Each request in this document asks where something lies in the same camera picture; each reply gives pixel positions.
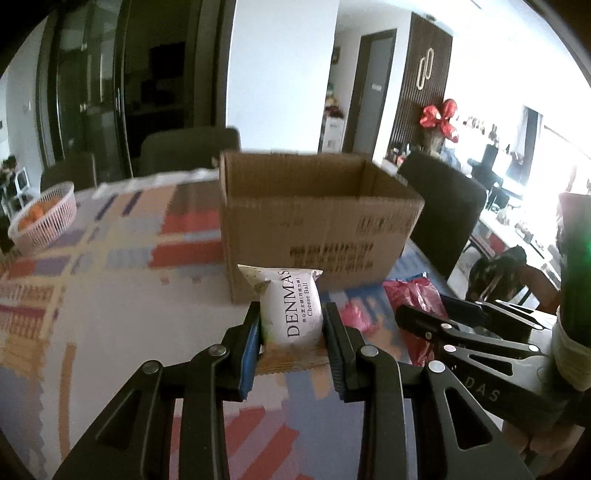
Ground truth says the white Denmas cheese ball packet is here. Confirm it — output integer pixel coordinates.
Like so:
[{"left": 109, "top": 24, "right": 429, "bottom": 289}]
[{"left": 238, "top": 264, "right": 329, "bottom": 375}]

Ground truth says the right hand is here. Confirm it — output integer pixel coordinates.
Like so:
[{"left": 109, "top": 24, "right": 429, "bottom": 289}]
[{"left": 502, "top": 421, "right": 585, "bottom": 476}]

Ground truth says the dark wooden chair with clothes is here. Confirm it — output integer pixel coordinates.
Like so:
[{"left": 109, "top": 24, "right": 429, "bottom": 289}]
[{"left": 465, "top": 246, "right": 560, "bottom": 314}]

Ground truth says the magenta snack packet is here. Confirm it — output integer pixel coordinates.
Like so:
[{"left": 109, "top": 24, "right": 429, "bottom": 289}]
[{"left": 338, "top": 274, "right": 449, "bottom": 368}]

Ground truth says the black office chair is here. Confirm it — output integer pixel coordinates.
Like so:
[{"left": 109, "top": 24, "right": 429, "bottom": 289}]
[{"left": 398, "top": 151, "right": 487, "bottom": 278}]

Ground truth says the patterned tablecloth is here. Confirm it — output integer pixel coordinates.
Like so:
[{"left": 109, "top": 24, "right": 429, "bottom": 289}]
[{"left": 1, "top": 172, "right": 363, "bottom": 479}]

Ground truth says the brown cardboard box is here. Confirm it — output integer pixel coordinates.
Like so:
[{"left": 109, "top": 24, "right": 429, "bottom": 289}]
[{"left": 219, "top": 151, "right": 425, "bottom": 303}]

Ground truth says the dark chair behind table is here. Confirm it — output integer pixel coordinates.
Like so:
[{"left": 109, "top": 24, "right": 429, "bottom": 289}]
[{"left": 134, "top": 126, "right": 240, "bottom": 177}]

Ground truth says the red bow decoration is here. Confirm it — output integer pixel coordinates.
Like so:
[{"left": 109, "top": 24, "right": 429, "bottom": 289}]
[{"left": 420, "top": 99, "right": 459, "bottom": 143}]

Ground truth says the pink plastic basket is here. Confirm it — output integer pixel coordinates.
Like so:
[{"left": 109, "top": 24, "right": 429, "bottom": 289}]
[{"left": 8, "top": 181, "right": 77, "bottom": 256}]

